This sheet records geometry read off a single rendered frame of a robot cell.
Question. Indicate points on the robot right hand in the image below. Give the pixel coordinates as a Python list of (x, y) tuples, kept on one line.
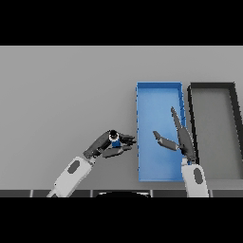
[(183, 137)]

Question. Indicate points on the blue pipe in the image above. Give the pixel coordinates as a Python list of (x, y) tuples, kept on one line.
[(115, 140)]

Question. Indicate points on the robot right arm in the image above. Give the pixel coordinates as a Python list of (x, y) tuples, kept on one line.
[(194, 180)]

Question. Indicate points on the blue bin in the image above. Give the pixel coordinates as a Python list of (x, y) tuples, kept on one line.
[(158, 133)]

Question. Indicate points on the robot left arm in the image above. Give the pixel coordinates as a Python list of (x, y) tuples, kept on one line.
[(71, 177)]

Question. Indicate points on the dark grey bin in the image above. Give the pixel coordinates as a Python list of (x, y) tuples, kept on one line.
[(215, 129)]

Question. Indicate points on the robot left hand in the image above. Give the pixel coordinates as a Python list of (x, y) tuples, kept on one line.
[(100, 143)]

